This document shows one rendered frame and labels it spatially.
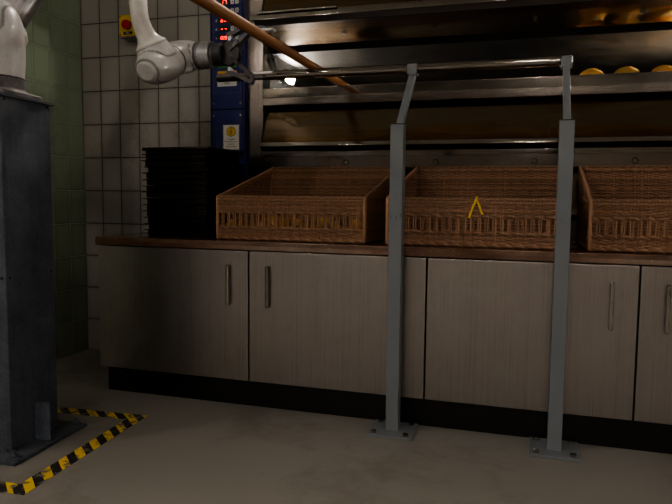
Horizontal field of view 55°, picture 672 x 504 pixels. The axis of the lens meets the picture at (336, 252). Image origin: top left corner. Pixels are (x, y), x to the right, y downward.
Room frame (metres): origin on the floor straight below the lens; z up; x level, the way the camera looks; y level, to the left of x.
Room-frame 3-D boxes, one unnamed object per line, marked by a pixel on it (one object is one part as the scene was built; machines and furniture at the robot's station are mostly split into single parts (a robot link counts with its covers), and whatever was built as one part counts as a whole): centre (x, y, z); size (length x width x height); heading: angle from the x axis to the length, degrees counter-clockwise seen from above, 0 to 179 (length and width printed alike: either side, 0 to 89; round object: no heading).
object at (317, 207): (2.38, 0.09, 0.72); 0.56 x 0.49 x 0.28; 71
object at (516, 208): (2.20, -0.49, 0.72); 0.56 x 0.49 x 0.28; 72
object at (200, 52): (2.18, 0.44, 1.20); 0.09 x 0.06 x 0.09; 163
